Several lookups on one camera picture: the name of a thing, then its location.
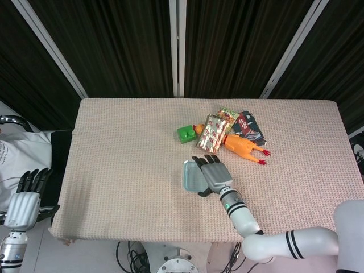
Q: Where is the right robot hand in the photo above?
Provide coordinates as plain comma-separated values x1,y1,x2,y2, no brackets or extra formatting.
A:
191,154,234,197

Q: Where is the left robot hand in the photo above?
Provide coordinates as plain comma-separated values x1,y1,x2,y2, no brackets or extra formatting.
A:
4,167,61,230

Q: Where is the teal plastic lid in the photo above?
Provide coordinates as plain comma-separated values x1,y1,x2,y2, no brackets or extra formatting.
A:
181,160,212,195

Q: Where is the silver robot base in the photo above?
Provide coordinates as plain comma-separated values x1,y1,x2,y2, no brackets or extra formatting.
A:
142,243,212,273

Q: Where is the orange rubber chicken toy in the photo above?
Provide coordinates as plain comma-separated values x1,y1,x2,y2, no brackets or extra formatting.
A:
192,122,271,166

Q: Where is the gold red snack packet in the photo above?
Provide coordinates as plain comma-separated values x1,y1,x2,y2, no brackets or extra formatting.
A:
195,113,230,156

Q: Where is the green building block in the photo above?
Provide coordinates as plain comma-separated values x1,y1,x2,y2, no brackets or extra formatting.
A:
176,124,198,145

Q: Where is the person in white shirt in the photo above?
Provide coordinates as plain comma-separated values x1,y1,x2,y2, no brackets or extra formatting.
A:
0,128,54,211

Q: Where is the dark blue snack packet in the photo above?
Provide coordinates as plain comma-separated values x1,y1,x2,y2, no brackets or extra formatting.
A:
233,110,268,146

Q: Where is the black chair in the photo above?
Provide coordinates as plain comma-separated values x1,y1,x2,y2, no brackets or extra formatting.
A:
36,129,72,225

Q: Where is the green snack packet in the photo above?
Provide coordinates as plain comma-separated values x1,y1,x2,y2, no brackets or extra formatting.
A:
217,106,239,133

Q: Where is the beige waffle tablecloth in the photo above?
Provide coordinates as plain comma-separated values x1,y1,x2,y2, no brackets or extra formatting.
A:
48,97,364,247

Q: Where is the black white printed board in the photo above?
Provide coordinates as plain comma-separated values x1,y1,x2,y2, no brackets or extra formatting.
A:
348,133,364,172

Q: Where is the dark pleated curtain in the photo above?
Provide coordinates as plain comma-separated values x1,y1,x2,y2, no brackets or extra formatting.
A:
0,0,364,134

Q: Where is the black cable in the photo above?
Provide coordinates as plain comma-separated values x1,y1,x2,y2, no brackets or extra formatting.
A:
115,241,147,273
224,241,251,273

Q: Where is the metal chair rail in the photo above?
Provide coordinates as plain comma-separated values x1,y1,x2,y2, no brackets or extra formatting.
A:
0,115,31,132

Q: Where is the white frame post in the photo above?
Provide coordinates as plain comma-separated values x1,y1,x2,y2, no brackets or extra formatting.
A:
11,0,88,99
169,0,186,98
259,0,330,100

